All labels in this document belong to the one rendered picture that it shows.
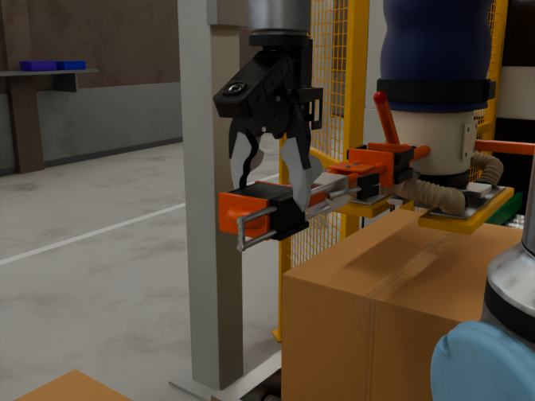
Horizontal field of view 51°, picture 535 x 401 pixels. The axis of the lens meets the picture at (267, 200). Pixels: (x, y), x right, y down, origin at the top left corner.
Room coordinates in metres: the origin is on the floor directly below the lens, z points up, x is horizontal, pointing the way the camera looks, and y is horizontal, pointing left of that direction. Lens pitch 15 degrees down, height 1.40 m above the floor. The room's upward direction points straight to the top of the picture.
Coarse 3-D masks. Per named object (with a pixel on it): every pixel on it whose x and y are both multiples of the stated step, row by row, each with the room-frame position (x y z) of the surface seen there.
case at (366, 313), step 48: (384, 240) 1.28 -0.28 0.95; (432, 240) 1.28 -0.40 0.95; (480, 240) 1.28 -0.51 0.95; (288, 288) 1.07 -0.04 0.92; (336, 288) 1.01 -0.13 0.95; (384, 288) 1.00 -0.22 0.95; (432, 288) 1.00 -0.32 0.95; (480, 288) 1.00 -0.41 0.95; (288, 336) 1.07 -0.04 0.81; (336, 336) 1.00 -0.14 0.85; (384, 336) 0.95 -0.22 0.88; (432, 336) 0.89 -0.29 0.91; (288, 384) 1.07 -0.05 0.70; (336, 384) 1.00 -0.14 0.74; (384, 384) 0.94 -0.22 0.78
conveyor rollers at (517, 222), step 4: (512, 216) 2.84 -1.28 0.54; (516, 216) 2.83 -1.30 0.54; (520, 216) 2.83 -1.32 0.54; (524, 216) 2.82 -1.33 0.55; (508, 220) 2.77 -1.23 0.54; (512, 220) 2.76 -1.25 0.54; (516, 220) 2.75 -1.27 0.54; (520, 220) 2.75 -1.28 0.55; (524, 220) 2.74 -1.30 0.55; (504, 224) 2.70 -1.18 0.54; (508, 224) 2.69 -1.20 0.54; (512, 224) 2.68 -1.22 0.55; (516, 224) 2.67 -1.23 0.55; (520, 224) 2.67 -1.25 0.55; (520, 228) 2.65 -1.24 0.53; (268, 396) 1.24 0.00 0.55; (272, 396) 1.24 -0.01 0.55; (264, 400) 1.23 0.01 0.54; (268, 400) 1.23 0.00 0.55; (272, 400) 1.23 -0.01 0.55; (276, 400) 1.23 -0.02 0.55; (280, 400) 1.23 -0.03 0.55
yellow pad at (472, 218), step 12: (480, 180) 1.18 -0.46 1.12; (492, 192) 1.18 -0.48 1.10; (504, 192) 1.20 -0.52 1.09; (468, 204) 1.08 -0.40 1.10; (480, 204) 1.08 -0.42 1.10; (492, 204) 1.09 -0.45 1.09; (420, 216) 1.02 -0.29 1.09; (432, 216) 1.02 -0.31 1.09; (444, 216) 1.01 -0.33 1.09; (456, 216) 1.00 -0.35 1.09; (468, 216) 1.00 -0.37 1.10; (480, 216) 1.02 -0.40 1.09; (444, 228) 0.99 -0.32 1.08; (456, 228) 0.97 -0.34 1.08; (468, 228) 0.96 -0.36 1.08
